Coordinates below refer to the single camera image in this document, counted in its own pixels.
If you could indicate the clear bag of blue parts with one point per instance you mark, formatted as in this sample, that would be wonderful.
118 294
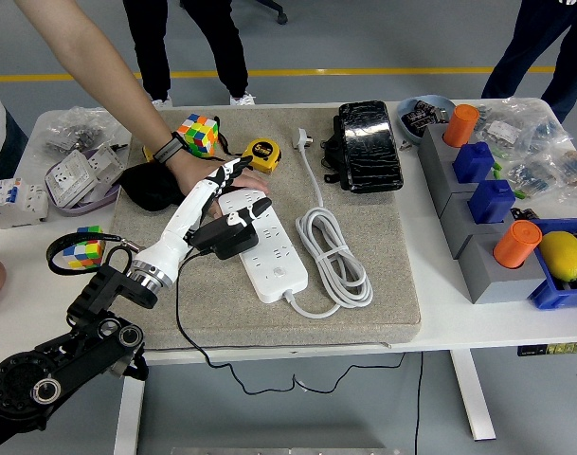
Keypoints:
534 175

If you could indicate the small white wall socket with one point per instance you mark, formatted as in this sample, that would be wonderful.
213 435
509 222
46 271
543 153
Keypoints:
105 161

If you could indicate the black capacitors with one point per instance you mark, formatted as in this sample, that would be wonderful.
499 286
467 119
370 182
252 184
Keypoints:
423 116

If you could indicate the yellow round tape measure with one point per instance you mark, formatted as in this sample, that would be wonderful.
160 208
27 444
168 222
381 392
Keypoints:
147 154

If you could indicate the large white wall socket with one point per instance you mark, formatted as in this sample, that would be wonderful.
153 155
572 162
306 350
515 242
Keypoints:
70 175

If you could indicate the grey socket block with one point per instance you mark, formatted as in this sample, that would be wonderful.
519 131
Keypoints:
487 279
432 156
454 227

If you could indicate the clear bag of metal screws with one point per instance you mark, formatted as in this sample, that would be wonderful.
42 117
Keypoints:
70 132

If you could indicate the small metal clip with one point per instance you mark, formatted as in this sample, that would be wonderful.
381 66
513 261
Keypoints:
405 145

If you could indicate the clear bag of white parts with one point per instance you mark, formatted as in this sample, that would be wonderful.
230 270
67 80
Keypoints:
520 123

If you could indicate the large colourful puzzle cube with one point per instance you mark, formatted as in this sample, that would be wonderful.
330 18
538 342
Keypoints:
198 132

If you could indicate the small colourful puzzle cube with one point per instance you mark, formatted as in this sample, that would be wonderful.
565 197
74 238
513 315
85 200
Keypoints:
86 249

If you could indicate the blue plastic bin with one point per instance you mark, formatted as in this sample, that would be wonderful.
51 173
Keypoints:
553 296

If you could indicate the small dark metal tool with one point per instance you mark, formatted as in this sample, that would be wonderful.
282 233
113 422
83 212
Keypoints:
120 146

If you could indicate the table control panel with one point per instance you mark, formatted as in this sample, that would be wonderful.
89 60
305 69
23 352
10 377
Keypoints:
553 350

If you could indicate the blue block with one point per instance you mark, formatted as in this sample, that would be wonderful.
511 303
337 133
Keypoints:
492 201
473 163

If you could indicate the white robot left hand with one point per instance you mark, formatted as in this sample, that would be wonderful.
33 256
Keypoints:
174 232

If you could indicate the black cloth pouch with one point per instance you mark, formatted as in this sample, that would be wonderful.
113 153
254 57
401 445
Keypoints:
146 189

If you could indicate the person's left hand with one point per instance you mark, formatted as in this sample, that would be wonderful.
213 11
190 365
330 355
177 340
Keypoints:
193 170

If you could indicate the grey-brown mat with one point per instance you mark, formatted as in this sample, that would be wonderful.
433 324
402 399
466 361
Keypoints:
373 237

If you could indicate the black power adapter plug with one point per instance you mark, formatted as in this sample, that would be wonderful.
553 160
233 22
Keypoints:
226 242

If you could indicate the light blue bowl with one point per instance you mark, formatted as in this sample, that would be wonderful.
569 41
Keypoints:
411 136

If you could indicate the white power strip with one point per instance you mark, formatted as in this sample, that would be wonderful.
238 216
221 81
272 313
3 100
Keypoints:
278 270

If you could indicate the yellow lemon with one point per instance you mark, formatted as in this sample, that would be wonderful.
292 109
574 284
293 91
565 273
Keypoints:
563 256

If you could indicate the white circuit breaker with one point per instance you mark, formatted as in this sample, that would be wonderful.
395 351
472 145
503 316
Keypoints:
18 204

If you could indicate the black glossy cracked device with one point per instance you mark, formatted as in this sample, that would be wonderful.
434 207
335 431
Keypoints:
371 147

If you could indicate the green plastic clip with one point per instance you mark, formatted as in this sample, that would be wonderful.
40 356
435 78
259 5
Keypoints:
519 193
498 166

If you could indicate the person's left forearm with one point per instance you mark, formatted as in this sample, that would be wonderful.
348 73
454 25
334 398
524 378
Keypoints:
98 71

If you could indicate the white table leg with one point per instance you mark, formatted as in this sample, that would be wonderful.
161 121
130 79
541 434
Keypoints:
473 403
129 417

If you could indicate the orange cylinder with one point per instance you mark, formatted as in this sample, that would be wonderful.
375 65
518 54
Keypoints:
517 244
460 125

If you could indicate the black electronic module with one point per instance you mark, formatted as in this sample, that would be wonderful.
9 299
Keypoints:
525 214

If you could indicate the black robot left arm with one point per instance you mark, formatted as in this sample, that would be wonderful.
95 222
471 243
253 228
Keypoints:
79 351

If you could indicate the yellow square tape measure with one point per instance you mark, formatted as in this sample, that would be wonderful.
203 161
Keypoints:
262 154

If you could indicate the black wristband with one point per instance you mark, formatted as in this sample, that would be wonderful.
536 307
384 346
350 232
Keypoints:
168 149

